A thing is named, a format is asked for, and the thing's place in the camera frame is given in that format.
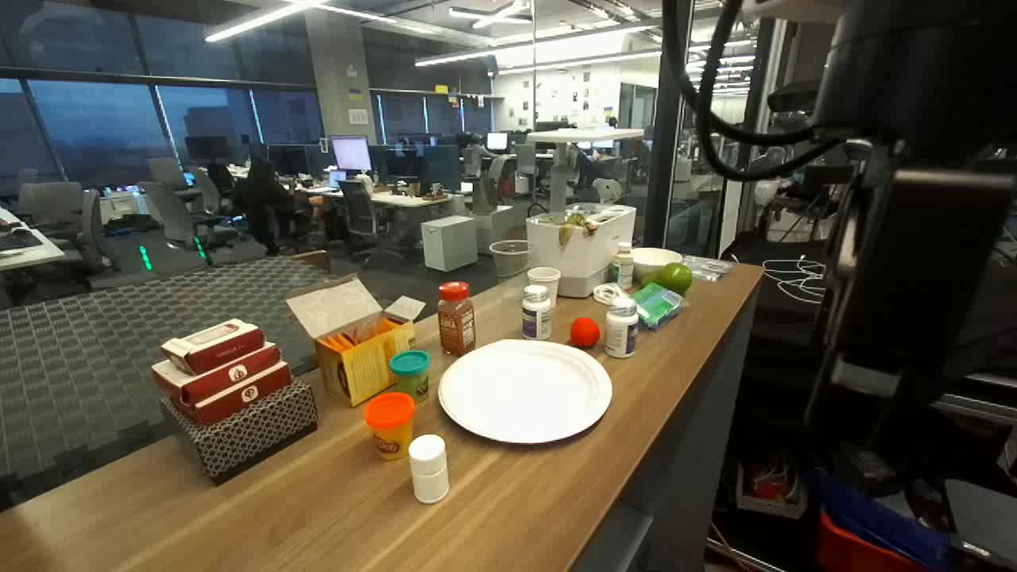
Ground white pill bottle pale label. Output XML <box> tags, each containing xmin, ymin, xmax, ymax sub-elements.
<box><xmin>521</xmin><ymin>283</ymin><xmax>556</xmax><ymax>342</ymax></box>

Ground dough tub teal lid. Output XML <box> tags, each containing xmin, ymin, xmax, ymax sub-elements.
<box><xmin>388</xmin><ymin>346</ymin><xmax>437</xmax><ymax>404</ymax></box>

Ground yellow tub orange lid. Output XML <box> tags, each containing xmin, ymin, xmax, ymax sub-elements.
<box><xmin>363</xmin><ymin>390</ymin><xmax>421</xmax><ymax>462</ymax></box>

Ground plain white small bottle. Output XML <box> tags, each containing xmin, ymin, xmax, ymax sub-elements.
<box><xmin>407</xmin><ymin>432</ymin><xmax>450</xmax><ymax>509</ymax></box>

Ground clear plastic cup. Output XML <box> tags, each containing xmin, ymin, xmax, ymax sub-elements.
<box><xmin>485</xmin><ymin>234</ymin><xmax>535</xmax><ymax>283</ymax></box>

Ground white paper cup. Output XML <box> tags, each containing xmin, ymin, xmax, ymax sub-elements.
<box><xmin>526</xmin><ymin>265</ymin><xmax>562</xmax><ymax>310</ymax></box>

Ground spice jar orange lid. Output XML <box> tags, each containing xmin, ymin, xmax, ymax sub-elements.
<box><xmin>437</xmin><ymin>279</ymin><xmax>481</xmax><ymax>359</ymax></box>

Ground white plastic appliance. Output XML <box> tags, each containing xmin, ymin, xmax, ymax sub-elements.
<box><xmin>526</xmin><ymin>201</ymin><xmax>639</xmax><ymax>297</ymax></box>

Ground white cabinet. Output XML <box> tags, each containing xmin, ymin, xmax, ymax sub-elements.
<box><xmin>421</xmin><ymin>212</ymin><xmax>483</xmax><ymax>275</ymax></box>

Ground dried brown plant scraps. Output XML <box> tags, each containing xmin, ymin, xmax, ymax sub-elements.
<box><xmin>561</xmin><ymin>207</ymin><xmax>601</xmax><ymax>234</ymax></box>

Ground white paper plate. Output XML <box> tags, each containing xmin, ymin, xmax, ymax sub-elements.
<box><xmin>437</xmin><ymin>336</ymin><xmax>617</xmax><ymax>449</ymax></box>

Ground white bowl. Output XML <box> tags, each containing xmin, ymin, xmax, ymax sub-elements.
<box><xmin>626</xmin><ymin>243</ymin><xmax>687</xmax><ymax>283</ymax></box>

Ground green packet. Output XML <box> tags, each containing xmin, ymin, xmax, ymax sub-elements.
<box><xmin>632</xmin><ymin>279</ymin><xmax>687</xmax><ymax>329</ymax></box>

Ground yellow open cardboard box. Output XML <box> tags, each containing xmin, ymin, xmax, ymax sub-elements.
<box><xmin>282</xmin><ymin>275</ymin><xmax>429</xmax><ymax>409</ymax></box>

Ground green apple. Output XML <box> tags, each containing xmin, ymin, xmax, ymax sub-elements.
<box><xmin>653</xmin><ymin>259</ymin><xmax>696</xmax><ymax>297</ymax></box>

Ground white round table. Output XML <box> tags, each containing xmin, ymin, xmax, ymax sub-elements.
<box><xmin>526</xmin><ymin>124</ymin><xmax>648</xmax><ymax>217</ymax></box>

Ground clear plastic bag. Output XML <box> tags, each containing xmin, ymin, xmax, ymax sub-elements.
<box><xmin>679</xmin><ymin>250</ymin><xmax>735</xmax><ymax>285</ymax></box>

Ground lit computer monitor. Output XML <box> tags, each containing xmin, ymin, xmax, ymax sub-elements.
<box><xmin>331</xmin><ymin>134</ymin><xmax>376</xmax><ymax>176</ymax></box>

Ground seated person dark clothing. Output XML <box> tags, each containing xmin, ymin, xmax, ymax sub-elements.
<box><xmin>235</xmin><ymin>139</ymin><xmax>304</xmax><ymax>256</ymax></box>

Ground black cloth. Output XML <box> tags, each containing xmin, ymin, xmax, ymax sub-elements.
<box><xmin>724</xmin><ymin>232</ymin><xmax>851</xmax><ymax>426</ymax></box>

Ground red white flat box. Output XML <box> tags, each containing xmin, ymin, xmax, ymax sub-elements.
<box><xmin>178</xmin><ymin>359</ymin><xmax>296</xmax><ymax>428</ymax></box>
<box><xmin>149</xmin><ymin>341</ymin><xmax>282</xmax><ymax>405</ymax></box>
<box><xmin>160</xmin><ymin>318</ymin><xmax>266</xmax><ymax>375</ymax></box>

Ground grey patterned box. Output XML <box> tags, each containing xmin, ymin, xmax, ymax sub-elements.
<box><xmin>160</xmin><ymin>375</ymin><xmax>321</xmax><ymax>487</ymax></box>

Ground white crate red items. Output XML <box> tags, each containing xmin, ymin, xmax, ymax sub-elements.
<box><xmin>735</xmin><ymin>462</ymin><xmax>814</xmax><ymax>522</ymax></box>

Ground grey office chair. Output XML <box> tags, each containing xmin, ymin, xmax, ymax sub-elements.
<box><xmin>15</xmin><ymin>177</ymin><xmax>115</xmax><ymax>275</ymax></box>
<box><xmin>141</xmin><ymin>155</ymin><xmax>243</xmax><ymax>268</ymax></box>

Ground red bin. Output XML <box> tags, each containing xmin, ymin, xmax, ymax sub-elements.
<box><xmin>814</xmin><ymin>506</ymin><xmax>925</xmax><ymax>572</ymax></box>

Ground blue bin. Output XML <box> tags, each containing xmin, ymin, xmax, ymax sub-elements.
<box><xmin>814</xmin><ymin>471</ymin><xmax>957</xmax><ymax>569</ymax></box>

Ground white office desk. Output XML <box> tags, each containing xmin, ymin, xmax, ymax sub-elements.
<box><xmin>0</xmin><ymin>204</ymin><xmax>71</xmax><ymax>275</ymax></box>

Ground thin white loose cable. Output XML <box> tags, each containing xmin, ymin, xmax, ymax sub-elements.
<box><xmin>760</xmin><ymin>250</ymin><xmax>833</xmax><ymax>310</ymax></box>

